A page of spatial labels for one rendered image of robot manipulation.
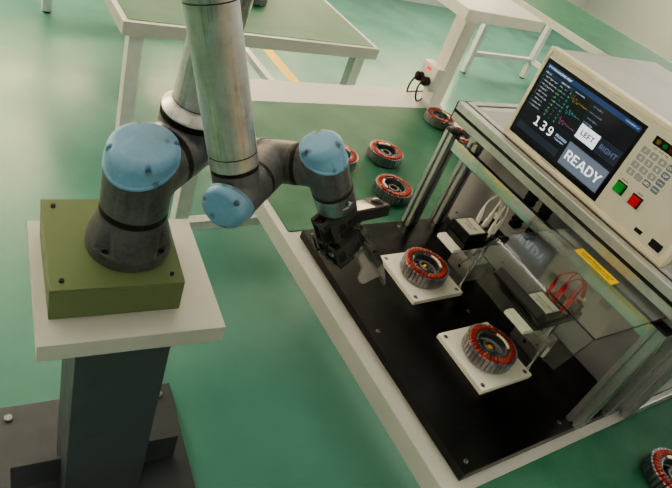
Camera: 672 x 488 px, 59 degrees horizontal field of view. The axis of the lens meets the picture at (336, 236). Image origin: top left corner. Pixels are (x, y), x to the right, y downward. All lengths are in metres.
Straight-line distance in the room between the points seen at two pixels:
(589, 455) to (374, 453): 0.87
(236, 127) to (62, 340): 0.47
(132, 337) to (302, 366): 1.11
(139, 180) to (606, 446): 1.02
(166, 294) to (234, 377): 0.95
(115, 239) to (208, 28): 0.42
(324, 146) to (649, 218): 0.60
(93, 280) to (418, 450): 0.63
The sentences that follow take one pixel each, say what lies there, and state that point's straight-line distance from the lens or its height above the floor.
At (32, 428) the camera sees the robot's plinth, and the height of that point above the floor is 0.02.
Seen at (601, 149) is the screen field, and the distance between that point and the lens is 1.23.
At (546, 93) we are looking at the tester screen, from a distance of 1.31.
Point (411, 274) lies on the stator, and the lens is 1.34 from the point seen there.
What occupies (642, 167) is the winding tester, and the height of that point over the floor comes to 1.24.
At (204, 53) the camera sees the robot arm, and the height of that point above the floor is 1.26.
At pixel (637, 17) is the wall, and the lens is 8.59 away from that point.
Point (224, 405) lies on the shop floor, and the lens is 1.96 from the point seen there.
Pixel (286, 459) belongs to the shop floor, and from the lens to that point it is 1.91.
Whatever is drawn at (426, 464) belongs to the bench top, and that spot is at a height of 0.75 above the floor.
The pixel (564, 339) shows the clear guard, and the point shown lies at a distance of 1.00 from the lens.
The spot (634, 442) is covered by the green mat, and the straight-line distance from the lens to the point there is 1.43.
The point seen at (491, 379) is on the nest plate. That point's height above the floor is 0.78.
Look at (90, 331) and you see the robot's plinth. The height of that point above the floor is 0.75.
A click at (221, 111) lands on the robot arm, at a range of 0.86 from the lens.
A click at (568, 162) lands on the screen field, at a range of 1.27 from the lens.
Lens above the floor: 1.59
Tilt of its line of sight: 36 degrees down
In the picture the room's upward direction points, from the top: 22 degrees clockwise
